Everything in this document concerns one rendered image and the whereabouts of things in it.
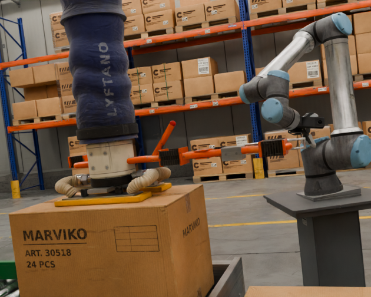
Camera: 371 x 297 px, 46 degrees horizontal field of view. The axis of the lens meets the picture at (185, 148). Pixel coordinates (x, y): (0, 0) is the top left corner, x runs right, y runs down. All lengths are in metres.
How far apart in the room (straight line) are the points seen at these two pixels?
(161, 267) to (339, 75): 1.28
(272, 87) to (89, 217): 0.88
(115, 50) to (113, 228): 0.62
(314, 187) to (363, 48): 6.64
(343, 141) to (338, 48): 0.44
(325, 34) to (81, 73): 1.22
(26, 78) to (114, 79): 8.81
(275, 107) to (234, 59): 8.32
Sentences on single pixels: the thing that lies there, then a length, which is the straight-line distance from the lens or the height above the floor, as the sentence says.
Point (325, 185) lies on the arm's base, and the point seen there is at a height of 0.81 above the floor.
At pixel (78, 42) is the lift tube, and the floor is 1.51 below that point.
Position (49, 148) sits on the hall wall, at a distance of 11.64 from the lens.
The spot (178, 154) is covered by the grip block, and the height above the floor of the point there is 1.09.
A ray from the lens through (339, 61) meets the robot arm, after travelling 2.23.
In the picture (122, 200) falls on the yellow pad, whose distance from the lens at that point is 1.50.
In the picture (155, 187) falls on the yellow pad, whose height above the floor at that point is 0.97.
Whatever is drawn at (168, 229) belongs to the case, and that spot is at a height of 0.87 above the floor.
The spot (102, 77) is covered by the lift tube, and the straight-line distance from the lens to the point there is 1.57.
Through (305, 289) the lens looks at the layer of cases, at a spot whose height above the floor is 0.54.
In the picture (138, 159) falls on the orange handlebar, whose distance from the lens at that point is 1.58.
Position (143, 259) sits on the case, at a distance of 1.44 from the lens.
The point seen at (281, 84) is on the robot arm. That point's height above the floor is 1.30.
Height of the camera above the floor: 1.18
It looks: 3 degrees down
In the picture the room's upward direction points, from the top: 7 degrees counter-clockwise
